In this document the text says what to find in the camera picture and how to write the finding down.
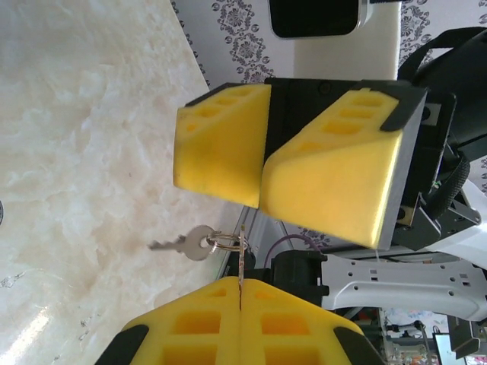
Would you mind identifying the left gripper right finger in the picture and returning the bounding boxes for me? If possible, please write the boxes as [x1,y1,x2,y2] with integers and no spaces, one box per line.
[242,279,385,365]

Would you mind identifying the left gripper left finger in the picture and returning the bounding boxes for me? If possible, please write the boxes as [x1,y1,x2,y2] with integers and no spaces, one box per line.
[94,276,244,365]

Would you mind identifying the silver key ring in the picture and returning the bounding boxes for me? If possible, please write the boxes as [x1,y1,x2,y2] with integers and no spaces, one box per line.
[207,230,249,252]

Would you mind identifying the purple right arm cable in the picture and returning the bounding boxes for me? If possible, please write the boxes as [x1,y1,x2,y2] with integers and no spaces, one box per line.
[265,234,306,264]

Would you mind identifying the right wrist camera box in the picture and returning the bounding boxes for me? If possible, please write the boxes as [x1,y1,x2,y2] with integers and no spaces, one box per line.
[268,0,400,83]

